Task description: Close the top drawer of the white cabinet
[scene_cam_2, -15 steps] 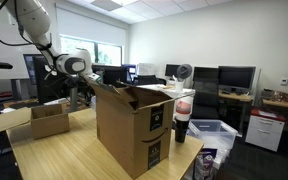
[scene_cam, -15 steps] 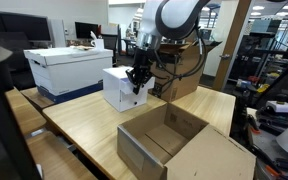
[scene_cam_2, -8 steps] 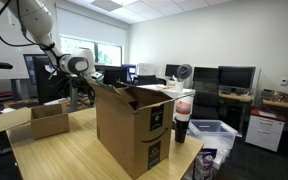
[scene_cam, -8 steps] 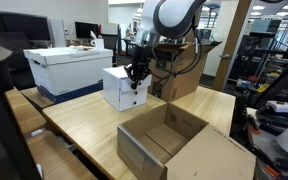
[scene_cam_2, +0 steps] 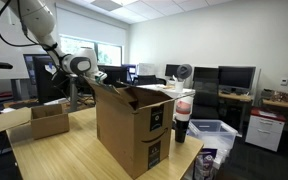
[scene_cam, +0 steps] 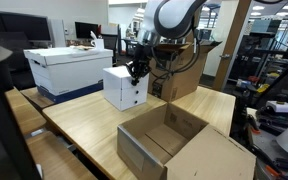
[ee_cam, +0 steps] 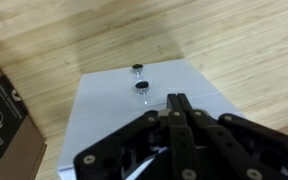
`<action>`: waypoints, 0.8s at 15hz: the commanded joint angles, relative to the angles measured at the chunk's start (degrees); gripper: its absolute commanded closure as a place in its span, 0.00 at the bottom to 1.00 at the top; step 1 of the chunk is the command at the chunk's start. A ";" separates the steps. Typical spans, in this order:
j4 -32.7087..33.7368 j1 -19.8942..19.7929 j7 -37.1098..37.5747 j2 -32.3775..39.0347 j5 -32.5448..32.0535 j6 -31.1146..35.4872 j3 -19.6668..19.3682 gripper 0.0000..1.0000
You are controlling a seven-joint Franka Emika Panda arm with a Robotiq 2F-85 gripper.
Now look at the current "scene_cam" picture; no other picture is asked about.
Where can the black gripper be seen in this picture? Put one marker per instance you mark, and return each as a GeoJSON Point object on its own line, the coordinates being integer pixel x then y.
{"type": "Point", "coordinates": [140, 63]}

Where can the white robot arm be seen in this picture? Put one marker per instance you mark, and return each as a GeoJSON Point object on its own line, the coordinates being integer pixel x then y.
{"type": "Point", "coordinates": [170, 16]}

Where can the white small drawer cabinet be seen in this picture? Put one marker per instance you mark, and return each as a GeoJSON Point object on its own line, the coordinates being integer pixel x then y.
{"type": "Point", "coordinates": [112, 86]}

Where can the black mesh office chair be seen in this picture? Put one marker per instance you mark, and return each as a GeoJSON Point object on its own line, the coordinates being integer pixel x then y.
{"type": "Point", "coordinates": [110, 45]}

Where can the tall printed cardboard box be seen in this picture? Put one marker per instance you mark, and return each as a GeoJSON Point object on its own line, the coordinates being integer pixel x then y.
{"type": "Point", "coordinates": [180, 78]}

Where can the white cup with tissue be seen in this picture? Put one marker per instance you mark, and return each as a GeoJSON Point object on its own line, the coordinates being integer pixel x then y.
{"type": "Point", "coordinates": [98, 43]}

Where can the white and blue storage box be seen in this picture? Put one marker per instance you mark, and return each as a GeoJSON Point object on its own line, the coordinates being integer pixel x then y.
{"type": "Point", "coordinates": [67, 73]}

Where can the small black monitor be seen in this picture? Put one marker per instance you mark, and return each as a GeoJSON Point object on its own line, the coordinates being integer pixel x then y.
{"type": "Point", "coordinates": [85, 30]}

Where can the low open cardboard box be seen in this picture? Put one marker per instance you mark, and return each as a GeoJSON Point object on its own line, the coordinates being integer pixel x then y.
{"type": "Point", "coordinates": [180, 150]}

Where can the large black monitor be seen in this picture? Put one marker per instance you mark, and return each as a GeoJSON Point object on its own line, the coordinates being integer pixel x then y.
{"type": "Point", "coordinates": [25, 27]}

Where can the black metal shelf rack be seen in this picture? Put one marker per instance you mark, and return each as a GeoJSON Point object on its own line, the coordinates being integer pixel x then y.
{"type": "Point", "coordinates": [267, 56]}

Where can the black foreground stand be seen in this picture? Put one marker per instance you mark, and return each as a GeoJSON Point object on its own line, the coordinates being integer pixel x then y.
{"type": "Point", "coordinates": [0, 126]}

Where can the white box device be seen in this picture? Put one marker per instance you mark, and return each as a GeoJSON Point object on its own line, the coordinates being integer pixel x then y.
{"type": "Point", "coordinates": [280, 106]}

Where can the white wall thermostat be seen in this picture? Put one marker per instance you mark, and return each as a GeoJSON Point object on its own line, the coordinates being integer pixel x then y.
{"type": "Point", "coordinates": [66, 32]}

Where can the wide wooden frame post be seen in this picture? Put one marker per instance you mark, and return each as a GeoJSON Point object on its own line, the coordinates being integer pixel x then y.
{"type": "Point", "coordinates": [232, 46]}

